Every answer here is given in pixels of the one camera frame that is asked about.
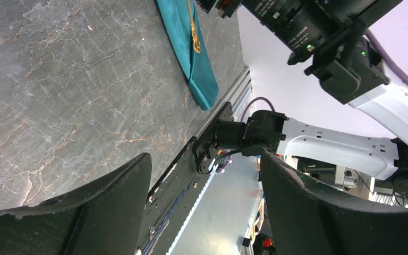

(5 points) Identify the gold spoon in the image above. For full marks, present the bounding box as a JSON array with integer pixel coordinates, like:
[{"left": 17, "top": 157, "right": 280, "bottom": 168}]
[{"left": 186, "top": 0, "right": 201, "bottom": 54}]

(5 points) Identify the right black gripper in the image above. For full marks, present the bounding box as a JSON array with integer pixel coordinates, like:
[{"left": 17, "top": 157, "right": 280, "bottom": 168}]
[{"left": 196, "top": 0, "right": 245, "bottom": 19}]

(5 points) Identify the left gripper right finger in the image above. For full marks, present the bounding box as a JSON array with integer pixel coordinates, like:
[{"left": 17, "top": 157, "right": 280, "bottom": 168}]
[{"left": 260, "top": 152, "right": 408, "bottom": 254}]

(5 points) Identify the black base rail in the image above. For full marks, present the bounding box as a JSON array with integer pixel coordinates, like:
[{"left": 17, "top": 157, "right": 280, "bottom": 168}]
[{"left": 135, "top": 101, "right": 233, "bottom": 254}]

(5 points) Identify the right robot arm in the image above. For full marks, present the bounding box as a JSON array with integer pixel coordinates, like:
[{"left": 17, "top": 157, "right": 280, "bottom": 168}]
[{"left": 199, "top": 1, "right": 408, "bottom": 197}]

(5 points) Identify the teal cloth napkin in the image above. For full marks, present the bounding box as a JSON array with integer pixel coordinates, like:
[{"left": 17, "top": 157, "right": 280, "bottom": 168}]
[{"left": 157, "top": 1, "right": 219, "bottom": 111}]

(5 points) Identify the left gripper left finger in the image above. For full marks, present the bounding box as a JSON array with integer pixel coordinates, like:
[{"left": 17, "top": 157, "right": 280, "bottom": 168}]
[{"left": 0, "top": 152, "right": 152, "bottom": 254}]

